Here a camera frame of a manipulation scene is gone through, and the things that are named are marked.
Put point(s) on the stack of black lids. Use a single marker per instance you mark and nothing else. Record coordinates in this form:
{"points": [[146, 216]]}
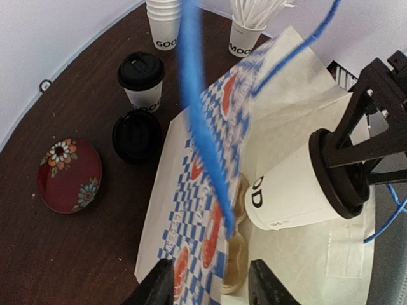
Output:
{"points": [[136, 136]]}

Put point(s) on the white cup holding straws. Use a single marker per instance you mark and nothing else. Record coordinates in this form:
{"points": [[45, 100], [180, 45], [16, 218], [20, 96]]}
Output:
{"points": [[243, 39]]}

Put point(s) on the red floral plate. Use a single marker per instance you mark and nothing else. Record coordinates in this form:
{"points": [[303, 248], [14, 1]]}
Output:
{"points": [[69, 176]]}

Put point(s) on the blue checkered paper bag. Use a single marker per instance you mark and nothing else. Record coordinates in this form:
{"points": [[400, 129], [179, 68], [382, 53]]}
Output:
{"points": [[273, 164]]}

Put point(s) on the stack of white paper cups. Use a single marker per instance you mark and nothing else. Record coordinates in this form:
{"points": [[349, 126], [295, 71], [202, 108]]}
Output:
{"points": [[164, 21]]}

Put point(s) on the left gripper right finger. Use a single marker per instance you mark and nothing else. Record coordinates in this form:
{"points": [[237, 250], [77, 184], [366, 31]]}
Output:
{"points": [[265, 288]]}

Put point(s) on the bundle of white wrapped straws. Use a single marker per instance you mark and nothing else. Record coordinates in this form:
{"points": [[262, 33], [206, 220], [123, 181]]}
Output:
{"points": [[256, 14]]}

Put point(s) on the black plastic cup lid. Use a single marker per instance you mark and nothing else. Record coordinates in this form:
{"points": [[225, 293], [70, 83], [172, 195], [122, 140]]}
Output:
{"points": [[345, 187]]}

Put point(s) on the white paper coffee cup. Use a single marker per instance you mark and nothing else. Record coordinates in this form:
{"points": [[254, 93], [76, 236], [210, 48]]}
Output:
{"points": [[288, 195]]}

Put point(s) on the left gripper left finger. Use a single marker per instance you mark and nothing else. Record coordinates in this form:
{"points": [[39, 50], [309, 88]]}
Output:
{"points": [[158, 286]]}

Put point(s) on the brown cardboard cup carrier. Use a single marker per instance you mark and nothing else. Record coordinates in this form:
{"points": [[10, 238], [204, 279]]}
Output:
{"points": [[237, 258]]}

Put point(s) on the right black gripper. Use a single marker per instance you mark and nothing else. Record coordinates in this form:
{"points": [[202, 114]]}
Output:
{"points": [[381, 89]]}

